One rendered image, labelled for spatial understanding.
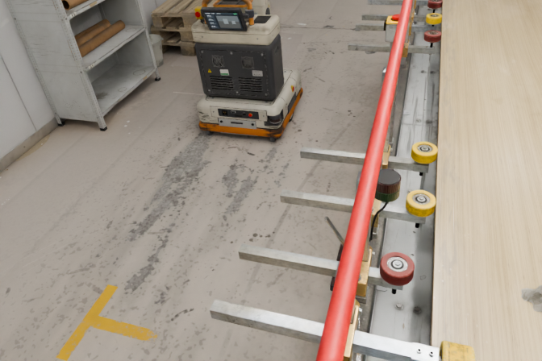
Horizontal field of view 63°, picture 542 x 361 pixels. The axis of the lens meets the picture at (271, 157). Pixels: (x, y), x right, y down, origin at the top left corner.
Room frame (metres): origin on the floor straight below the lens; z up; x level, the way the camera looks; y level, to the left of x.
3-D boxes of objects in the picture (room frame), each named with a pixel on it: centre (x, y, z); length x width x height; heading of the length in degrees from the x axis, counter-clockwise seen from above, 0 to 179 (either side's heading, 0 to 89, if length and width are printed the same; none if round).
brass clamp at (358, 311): (0.52, -0.11, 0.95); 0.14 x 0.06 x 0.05; 159
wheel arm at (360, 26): (2.39, -0.76, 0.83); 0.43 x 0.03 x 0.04; 69
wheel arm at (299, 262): (0.77, -0.09, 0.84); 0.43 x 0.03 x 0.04; 69
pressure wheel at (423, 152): (1.15, -0.50, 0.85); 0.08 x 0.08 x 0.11
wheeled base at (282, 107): (2.99, 0.09, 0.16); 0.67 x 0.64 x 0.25; 159
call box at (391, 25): (1.48, -0.48, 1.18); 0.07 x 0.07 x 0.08; 69
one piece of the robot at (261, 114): (2.68, 0.19, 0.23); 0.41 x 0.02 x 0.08; 69
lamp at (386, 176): (0.76, -0.25, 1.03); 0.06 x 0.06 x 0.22; 69
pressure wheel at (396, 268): (0.70, -0.28, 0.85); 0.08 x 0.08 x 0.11
